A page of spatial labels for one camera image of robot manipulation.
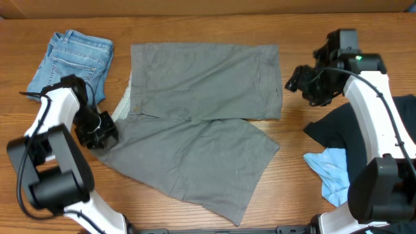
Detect grey cotton shorts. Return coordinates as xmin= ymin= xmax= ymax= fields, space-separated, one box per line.
xmin=94 ymin=43 xmax=283 ymax=225

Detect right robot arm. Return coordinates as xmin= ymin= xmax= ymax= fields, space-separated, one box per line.
xmin=285 ymin=29 xmax=415 ymax=233

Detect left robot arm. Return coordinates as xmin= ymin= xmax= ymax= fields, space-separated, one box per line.
xmin=6 ymin=75 xmax=137 ymax=233

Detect black garment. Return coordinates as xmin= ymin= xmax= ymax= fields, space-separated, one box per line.
xmin=304 ymin=95 xmax=415 ymax=233

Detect light blue garment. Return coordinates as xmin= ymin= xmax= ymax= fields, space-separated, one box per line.
xmin=304 ymin=148 xmax=350 ymax=207

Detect folded blue denim jeans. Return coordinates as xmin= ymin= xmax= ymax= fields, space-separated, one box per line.
xmin=27 ymin=29 xmax=114 ymax=105

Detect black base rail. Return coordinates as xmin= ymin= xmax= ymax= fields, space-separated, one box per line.
xmin=135 ymin=224 xmax=319 ymax=234

